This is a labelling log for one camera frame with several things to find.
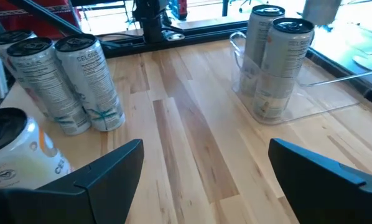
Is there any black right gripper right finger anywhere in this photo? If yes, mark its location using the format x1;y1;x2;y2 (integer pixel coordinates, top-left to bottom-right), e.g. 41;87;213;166
268;138;372;224

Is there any white can orange print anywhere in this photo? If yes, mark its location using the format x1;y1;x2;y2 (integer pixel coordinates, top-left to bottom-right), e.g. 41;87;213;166
253;17;316;124
0;107;73;190
238;4;286;97

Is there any red patterned mat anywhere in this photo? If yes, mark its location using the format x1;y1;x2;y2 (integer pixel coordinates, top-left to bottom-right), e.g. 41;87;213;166
0;0;81;30

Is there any clear plastic bin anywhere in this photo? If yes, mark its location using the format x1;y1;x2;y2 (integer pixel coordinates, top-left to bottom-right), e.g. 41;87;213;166
229;30;372;125

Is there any white can blue palm print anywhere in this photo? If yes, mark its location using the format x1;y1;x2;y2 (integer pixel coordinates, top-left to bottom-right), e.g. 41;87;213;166
54;33;126;133
6;37;92;136

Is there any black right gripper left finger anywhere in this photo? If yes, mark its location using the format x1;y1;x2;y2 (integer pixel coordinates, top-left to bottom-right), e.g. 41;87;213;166
73;138;145;224

